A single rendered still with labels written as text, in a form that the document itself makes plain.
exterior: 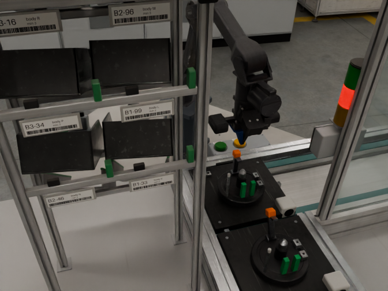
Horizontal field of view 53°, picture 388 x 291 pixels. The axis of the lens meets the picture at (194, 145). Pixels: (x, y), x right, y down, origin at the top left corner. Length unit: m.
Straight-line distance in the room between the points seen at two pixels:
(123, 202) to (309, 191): 0.59
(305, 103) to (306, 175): 2.18
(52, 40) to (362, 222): 3.40
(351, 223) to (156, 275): 0.58
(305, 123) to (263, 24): 1.48
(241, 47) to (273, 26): 3.47
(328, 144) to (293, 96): 2.58
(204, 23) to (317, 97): 3.05
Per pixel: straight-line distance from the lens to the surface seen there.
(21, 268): 1.21
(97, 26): 4.01
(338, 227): 1.23
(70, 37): 4.07
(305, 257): 1.02
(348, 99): 0.95
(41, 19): 0.56
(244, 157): 1.31
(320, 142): 0.99
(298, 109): 3.40
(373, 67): 0.89
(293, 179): 1.33
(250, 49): 0.95
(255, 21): 4.32
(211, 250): 1.04
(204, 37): 0.61
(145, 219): 1.24
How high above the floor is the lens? 1.80
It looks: 39 degrees down
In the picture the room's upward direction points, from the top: 1 degrees clockwise
